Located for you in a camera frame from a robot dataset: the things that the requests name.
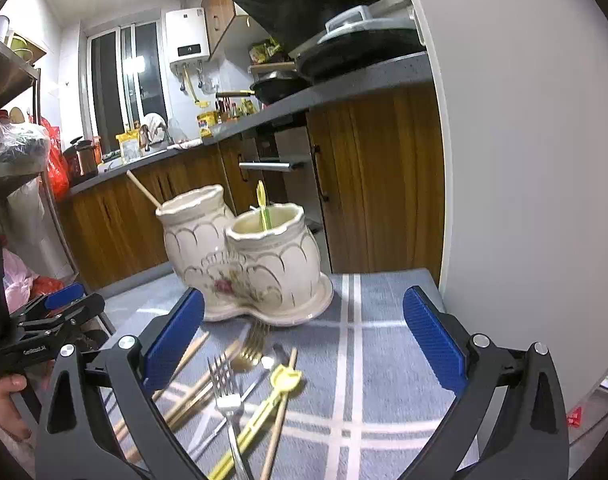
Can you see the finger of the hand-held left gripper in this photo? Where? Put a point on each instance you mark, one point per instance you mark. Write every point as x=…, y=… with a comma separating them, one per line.
x=78, y=311
x=63, y=295

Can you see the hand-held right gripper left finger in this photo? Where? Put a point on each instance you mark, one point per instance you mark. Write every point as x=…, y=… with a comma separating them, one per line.
x=176, y=340

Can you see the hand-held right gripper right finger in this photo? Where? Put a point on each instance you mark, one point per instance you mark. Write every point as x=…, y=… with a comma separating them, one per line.
x=434, y=340

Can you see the silver metal fork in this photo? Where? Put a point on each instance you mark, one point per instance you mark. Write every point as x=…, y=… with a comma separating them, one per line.
x=227, y=402

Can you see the silver flower-shaped spoon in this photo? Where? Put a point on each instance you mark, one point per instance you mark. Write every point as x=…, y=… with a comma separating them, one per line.
x=251, y=385

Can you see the cream floral ceramic utensil holder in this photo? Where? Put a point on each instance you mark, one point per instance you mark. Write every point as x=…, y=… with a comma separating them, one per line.
x=264, y=270

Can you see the yellow tulip plastic utensil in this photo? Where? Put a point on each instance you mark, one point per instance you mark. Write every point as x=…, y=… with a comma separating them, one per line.
x=262, y=210
x=284, y=379

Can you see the person's left hand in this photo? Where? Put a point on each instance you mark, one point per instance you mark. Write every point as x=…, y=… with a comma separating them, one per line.
x=3, y=405

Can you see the pink plastic bag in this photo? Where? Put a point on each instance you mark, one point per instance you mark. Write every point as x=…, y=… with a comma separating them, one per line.
x=18, y=280

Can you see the blue-grey plaid tablecloth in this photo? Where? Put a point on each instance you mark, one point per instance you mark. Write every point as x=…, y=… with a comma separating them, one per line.
x=374, y=360

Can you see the cream ceramic drip tray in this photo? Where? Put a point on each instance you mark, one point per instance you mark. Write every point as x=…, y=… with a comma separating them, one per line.
x=314, y=306

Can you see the red plastic bag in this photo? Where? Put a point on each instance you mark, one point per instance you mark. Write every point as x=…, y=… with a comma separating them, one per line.
x=56, y=170

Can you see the dark pressure cooker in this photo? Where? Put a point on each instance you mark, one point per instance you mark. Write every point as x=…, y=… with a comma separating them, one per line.
x=82, y=160

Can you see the small red tag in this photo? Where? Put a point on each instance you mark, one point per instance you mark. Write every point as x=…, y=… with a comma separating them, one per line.
x=575, y=417

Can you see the clear plastic bag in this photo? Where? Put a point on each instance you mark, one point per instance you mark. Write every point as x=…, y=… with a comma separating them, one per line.
x=18, y=140

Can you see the yellow packet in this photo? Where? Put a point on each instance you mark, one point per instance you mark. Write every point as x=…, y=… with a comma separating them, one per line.
x=128, y=145

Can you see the wooden base cabinets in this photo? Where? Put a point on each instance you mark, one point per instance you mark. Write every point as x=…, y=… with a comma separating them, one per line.
x=374, y=185

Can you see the built-in oven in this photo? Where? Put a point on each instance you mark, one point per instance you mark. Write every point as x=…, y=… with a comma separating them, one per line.
x=294, y=195

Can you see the white rag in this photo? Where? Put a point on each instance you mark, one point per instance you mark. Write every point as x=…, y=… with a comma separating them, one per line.
x=153, y=125

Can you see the kitchen window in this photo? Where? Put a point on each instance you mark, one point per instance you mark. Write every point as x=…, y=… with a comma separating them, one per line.
x=108, y=85

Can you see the row of condiment bottles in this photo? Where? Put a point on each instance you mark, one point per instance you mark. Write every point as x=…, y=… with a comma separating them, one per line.
x=223, y=115

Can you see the metal shelf rack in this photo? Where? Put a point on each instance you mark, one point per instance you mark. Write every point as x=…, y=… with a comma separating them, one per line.
x=8, y=70

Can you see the green bowl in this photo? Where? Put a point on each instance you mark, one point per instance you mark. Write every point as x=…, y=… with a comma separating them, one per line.
x=21, y=46

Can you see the grey kitchen countertop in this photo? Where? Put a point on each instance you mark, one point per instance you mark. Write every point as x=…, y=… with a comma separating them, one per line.
x=364, y=79

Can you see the white water heater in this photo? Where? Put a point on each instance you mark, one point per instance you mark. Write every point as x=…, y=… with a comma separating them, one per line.
x=186, y=35

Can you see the large black wok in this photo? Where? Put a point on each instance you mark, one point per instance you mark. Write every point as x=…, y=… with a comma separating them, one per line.
x=364, y=55

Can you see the yellow-green snack packets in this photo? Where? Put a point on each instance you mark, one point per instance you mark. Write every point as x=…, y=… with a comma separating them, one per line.
x=266, y=51

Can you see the grey pan lid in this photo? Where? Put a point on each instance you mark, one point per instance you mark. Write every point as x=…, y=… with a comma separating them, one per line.
x=364, y=22

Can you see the wooden wall cabinet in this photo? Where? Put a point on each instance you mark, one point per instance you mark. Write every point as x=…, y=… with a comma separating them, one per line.
x=221, y=5

